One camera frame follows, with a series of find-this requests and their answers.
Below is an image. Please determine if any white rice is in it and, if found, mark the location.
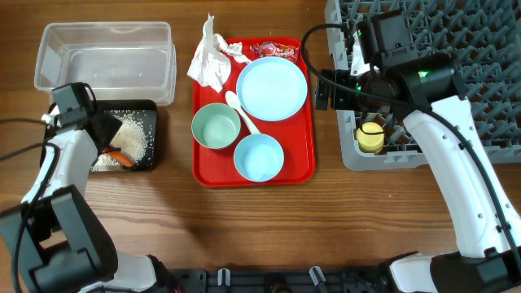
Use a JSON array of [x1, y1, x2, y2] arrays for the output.
[[90, 110, 153, 173]]

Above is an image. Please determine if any orange carrot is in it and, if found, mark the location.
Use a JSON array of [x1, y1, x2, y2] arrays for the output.
[[103, 147, 134, 168]]

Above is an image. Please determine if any yellow cup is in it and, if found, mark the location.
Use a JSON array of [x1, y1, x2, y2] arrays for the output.
[[355, 122, 384, 154]]

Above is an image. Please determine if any light blue bowl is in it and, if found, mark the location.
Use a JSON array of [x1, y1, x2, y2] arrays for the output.
[[233, 133, 285, 182]]

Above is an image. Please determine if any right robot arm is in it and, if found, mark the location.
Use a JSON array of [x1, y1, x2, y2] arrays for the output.
[[316, 11, 520, 292]]

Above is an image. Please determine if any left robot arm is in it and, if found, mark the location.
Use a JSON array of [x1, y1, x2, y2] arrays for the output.
[[1, 110, 182, 292]]

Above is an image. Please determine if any grey dishwasher rack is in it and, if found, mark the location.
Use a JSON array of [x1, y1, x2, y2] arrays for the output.
[[324, 0, 520, 171]]

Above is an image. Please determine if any black tray bin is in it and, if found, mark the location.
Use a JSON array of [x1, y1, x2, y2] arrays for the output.
[[39, 99, 159, 173]]

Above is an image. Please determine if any light blue plate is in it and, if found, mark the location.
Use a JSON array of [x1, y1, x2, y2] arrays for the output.
[[235, 57, 308, 122]]

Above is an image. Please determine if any clear plastic bin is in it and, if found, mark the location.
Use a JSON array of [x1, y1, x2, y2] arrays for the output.
[[33, 21, 177, 106]]

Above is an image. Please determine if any red candy wrapper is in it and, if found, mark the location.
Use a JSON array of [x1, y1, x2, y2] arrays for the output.
[[250, 42, 299, 63]]

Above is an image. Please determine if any white spoon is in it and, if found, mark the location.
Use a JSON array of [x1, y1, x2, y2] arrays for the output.
[[225, 91, 261, 134]]

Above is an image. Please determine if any green bowl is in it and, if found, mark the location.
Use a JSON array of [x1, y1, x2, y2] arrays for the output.
[[191, 103, 242, 150]]

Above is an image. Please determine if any crumpled white napkin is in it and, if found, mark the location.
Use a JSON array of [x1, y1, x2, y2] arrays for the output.
[[187, 15, 251, 93]]

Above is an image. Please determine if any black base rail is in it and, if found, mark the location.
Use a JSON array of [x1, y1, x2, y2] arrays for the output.
[[170, 266, 399, 293]]

